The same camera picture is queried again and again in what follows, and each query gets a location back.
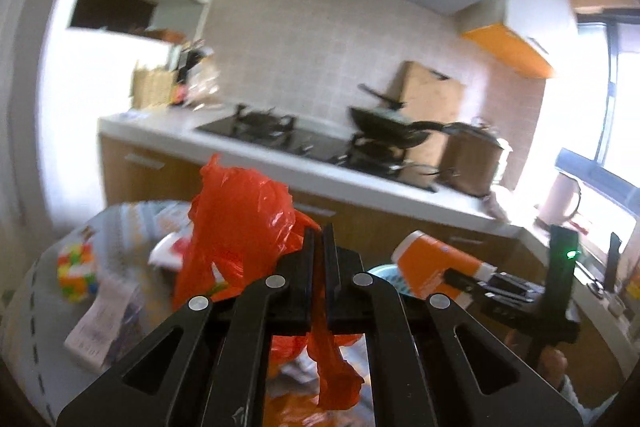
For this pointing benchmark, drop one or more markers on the black wok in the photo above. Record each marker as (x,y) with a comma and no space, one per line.
(391,129)

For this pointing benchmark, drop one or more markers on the woven beige basket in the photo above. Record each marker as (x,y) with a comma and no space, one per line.
(151,88)

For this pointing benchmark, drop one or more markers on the clear plastic bag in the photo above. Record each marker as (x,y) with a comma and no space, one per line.
(203,85)

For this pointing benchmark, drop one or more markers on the black spatula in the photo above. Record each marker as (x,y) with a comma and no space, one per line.
(391,103)

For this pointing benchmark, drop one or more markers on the orange wall cabinet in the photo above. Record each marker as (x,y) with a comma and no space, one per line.
(511,50)

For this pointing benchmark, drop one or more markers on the white kitchen countertop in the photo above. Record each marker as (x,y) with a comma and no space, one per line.
(176,132)

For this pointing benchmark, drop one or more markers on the orange plastic bag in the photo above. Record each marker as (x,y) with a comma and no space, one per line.
(243,223)

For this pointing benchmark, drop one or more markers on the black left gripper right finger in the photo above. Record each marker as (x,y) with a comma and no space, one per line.
(345,301)

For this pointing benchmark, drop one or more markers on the colourful puzzle cube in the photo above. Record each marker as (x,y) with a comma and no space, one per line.
(77,272)

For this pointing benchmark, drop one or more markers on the person's right hand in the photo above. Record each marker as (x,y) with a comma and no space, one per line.
(552,363)

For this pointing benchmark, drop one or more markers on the white paper receipt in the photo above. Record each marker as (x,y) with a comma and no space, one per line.
(91,339)

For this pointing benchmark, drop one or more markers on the patterned grey tablecloth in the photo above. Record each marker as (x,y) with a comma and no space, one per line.
(106,267)

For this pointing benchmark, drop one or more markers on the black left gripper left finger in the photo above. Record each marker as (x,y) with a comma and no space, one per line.
(292,304)

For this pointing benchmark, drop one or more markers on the white electric kettle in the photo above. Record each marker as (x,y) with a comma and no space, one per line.
(562,202)

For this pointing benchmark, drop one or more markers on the brown rice cooker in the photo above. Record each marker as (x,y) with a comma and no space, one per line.
(470,161)

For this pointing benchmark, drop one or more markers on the brown kitchen cabinets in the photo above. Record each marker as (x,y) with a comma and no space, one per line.
(132,173)

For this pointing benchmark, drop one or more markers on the dark sauce bottle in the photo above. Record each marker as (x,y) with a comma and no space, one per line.
(188,59)

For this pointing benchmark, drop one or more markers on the wooden cutting board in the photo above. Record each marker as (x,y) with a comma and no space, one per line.
(428,95)

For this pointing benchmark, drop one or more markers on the black gas hob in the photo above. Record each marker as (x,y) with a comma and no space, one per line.
(287,134)

